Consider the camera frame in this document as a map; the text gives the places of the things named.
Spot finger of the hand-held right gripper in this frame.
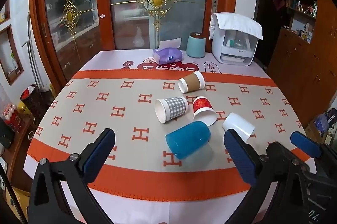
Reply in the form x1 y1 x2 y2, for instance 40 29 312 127
266 142 310 167
290 131 328 160

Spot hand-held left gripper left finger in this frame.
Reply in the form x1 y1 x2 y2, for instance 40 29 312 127
28 128 116 224

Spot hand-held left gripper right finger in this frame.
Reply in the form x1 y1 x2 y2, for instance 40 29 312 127
223 129 311 224

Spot blue plastic cup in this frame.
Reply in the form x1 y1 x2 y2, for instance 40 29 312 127
165 121 211 160

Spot white cup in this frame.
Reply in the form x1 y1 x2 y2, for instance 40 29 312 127
222 112 255 143

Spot red paper cup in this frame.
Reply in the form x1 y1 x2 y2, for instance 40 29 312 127
193 96 218 126

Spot grey checked paper cup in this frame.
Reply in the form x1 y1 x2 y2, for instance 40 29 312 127
154 97 189 124

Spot brown sleeved paper cup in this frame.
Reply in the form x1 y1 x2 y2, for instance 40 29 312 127
178 71 205 94

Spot cardboard boxes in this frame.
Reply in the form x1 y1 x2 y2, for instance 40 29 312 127
307 108 337 146

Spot orange beige patterned blanket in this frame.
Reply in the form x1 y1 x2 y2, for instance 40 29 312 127
26 70 318 201

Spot wooden side table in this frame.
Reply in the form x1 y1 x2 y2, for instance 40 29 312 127
0 119 36 194

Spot wooden shelf cabinet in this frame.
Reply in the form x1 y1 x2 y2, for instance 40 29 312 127
267 0 337 130

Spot red black bin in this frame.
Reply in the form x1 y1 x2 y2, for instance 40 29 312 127
20 84 45 117

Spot red pack of bottles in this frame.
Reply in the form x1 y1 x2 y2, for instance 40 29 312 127
2 103 26 133

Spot white countertop appliance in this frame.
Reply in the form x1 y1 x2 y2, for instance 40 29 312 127
211 25 259 67

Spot wooden framed glass door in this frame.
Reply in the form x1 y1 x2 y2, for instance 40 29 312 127
29 0 111 86
97 0 239 52

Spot teal canister with brown lid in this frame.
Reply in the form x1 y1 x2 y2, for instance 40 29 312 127
186 33 206 58

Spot metal mop pole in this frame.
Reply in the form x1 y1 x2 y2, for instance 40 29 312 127
22 13 45 91

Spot purple tissue pack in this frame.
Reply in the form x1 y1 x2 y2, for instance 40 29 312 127
153 38 183 65

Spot white cloth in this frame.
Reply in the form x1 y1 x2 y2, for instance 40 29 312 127
209 13 264 41

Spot wooden framed wall niche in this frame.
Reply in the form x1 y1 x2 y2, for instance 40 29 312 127
0 25 25 86

